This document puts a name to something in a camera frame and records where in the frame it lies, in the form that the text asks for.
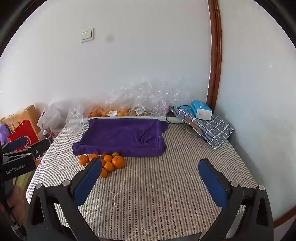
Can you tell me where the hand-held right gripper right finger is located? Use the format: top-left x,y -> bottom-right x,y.
198,158 -> 274,241

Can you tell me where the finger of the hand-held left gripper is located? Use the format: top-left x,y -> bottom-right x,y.
2,136 -> 28,152
23,138 -> 51,163

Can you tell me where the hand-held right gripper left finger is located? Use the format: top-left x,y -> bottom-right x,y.
26,158 -> 103,241

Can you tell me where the pile of small tangerines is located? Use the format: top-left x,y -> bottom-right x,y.
78,152 -> 121,178

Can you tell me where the large orange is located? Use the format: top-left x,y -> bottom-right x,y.
112,156 -> 126,168

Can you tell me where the clear bag of brown fruits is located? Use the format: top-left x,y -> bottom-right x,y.
129,105 -> 151,117

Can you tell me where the red paper bag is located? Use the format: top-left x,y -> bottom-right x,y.
6,119 -> 41,145

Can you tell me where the purple fluffy item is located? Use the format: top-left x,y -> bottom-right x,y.
0,123 -> 12,144

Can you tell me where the white capped drink bottle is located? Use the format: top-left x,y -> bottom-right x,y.
42,130 -> 55,142

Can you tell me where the white plastic bag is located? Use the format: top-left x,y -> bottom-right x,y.
37,101 -> 67,137

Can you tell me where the crumpled clear plastic bag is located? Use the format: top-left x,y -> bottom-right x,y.
66,104 -> 90,128
105,79 -> 193,117

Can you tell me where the blue checked folded cloth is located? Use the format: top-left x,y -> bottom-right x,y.
170,105 -> 235,149

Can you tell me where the purple towel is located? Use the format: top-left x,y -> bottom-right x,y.
72,118 -> 169,157

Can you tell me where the grey striped quilted cover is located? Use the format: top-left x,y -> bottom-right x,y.
26,120 -> 258,239

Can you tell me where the clear bag of oranges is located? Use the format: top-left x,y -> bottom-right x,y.
88,105 -> 131,118

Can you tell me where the blue tissue packet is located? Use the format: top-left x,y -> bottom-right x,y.
191,100 -> 213,121

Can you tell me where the black cable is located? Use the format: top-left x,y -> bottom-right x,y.
166,113 -> 185,126

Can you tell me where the white light switch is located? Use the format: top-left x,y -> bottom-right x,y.
80,28 -> 94,43

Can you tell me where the wooden door frame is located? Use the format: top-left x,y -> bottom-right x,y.
207,0 -> 223,112

